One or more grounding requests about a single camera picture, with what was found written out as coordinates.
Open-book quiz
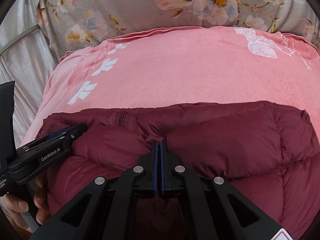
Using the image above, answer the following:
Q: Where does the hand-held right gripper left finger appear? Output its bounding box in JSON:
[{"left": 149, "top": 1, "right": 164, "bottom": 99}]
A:
[{"left": 30, "top": 141, "right": 159, "bottom": 240}]

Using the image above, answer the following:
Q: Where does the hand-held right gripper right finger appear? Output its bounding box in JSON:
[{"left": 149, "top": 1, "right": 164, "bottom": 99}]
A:
[{"left": 161, "top": 141, "right": 283, "bottom": 240}]

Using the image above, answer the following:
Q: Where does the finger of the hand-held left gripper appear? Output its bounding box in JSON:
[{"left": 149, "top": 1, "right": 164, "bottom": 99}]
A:
[
  {"left": 16, "top": 124, "right": 88, "bottom": 160},
  {"left": 26, "top": 127, "right": 72, "bottom": 147}
]

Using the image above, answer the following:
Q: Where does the maroon puffer jacket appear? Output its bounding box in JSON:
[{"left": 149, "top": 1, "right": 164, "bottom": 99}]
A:
[{"left": 37, "top": 101, "right": 320, "bottom": 240}]

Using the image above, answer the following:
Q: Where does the person's left hand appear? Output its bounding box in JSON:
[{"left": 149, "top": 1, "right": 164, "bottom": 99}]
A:
[{"left": 0, "top": 175, "right": 50, "bottom": 233}]

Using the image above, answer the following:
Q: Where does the silver satin curtain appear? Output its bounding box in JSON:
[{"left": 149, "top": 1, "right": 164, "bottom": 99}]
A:
[{"left": 0, "top": 0, "right": 60, "bottom": 140}]

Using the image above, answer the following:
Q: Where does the pink printed blanket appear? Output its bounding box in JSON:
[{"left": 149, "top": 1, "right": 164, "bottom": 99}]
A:
[{"left": 24, "top": 26, "right": 320, "bottom": 145}]

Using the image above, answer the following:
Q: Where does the grey floral blanket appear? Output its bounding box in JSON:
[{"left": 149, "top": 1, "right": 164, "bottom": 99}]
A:
[{"left": 30, "top": 0, "right": 320, "bottom": 55}]

